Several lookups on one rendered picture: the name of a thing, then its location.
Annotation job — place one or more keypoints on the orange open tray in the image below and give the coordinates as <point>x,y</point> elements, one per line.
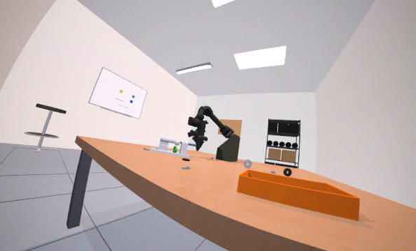
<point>310,195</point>

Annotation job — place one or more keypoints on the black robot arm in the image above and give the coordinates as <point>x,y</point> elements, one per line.
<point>197,121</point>

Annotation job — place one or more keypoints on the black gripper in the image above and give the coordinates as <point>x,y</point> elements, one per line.
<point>199,140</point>

